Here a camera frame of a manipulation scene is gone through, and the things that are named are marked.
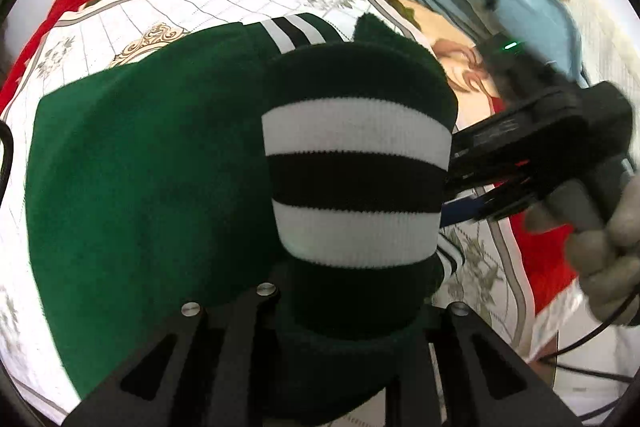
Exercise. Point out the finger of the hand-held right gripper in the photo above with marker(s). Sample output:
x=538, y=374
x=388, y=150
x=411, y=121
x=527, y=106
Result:
x=462, y=212

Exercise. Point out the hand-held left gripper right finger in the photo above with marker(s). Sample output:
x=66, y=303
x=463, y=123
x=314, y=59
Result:
x=450, y=332

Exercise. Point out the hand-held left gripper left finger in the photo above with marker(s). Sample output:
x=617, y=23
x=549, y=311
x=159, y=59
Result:
x=250, y=322

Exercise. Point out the green and white varsity jacket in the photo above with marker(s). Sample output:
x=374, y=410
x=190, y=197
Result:
x=150, y=182

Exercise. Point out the person's right hand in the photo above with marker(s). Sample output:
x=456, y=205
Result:
x=610, y=267

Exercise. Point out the white textured bedsheet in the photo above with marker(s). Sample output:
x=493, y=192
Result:
x=600, y=32

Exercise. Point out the white floral square cloth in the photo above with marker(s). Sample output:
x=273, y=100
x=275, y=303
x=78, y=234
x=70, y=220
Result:
x=200, y=2

